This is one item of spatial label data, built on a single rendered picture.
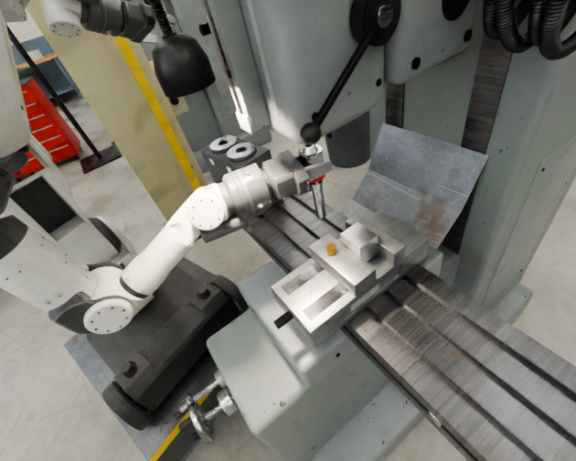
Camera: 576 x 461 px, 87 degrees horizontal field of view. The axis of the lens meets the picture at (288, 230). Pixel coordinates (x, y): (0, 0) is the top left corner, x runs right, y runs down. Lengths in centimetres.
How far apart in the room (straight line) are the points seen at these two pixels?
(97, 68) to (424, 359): 208
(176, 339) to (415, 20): 115
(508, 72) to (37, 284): 91
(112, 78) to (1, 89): 161
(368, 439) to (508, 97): 115
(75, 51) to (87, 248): 137
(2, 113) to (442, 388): 82
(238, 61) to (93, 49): 174
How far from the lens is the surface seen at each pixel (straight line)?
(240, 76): 49
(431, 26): 59
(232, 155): 93
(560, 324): 197
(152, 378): 125
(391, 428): 138
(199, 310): 128
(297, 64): 44
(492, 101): 81
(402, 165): 97
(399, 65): 56
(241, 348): 96
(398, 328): 69
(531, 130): 81
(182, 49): 44
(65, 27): 95
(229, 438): 170
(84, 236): 103
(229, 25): 48
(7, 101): 62
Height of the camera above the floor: 155
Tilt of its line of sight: 43 degrees down
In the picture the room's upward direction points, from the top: 17 degrees counter-clockwise
